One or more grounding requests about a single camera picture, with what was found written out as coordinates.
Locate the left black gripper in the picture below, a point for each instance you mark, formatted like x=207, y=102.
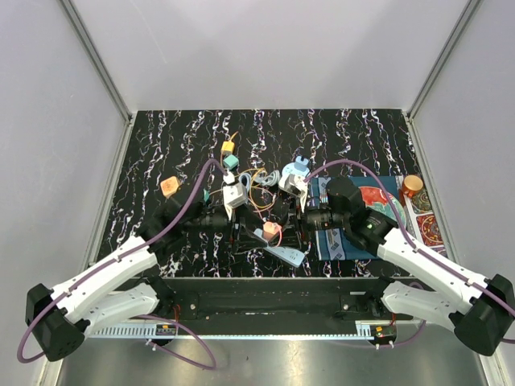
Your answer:
x=246, y=241

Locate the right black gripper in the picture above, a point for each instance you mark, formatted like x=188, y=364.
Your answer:
x=290, y=228

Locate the light blue long power strip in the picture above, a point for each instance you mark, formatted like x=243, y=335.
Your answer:
x=291, y=256

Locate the round light blue power socket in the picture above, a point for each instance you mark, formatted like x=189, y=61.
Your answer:
x=292, y=173

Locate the light blue charger plug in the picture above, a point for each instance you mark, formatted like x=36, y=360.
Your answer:
x=301, y=162

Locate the salmon small charger plug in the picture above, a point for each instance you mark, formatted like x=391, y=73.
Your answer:
x=271, y=230

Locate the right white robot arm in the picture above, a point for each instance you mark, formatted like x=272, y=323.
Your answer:
x=478, y=310

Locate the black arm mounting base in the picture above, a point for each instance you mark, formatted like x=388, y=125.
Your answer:
x=278, y=307

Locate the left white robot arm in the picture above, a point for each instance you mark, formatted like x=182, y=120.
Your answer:
x=126, y=284

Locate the teal small charger plug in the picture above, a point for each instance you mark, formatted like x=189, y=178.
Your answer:
x=231, y=162

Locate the yellow small charger plug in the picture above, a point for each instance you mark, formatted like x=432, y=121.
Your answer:
x=227, y=147

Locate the silver metal fork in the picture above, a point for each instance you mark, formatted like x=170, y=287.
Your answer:
x=331, y=237

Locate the dark blue patterned placemat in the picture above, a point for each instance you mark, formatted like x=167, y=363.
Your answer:
x=343, y=250

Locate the red floral ceramic plate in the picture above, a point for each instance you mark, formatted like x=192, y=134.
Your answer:
x=375, y=199

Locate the copper metal cup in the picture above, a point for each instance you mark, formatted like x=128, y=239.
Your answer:
x=411, y=185

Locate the colourful patterned coaster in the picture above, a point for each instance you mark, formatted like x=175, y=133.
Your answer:
x=422, y=222

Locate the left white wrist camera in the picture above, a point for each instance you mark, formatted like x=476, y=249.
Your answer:
x=234, y=194

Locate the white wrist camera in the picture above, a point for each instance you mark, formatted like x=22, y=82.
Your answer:
x=299, y=191
x=234, y=194

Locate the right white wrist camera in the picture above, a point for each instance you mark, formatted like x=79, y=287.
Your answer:
x=299, y=191

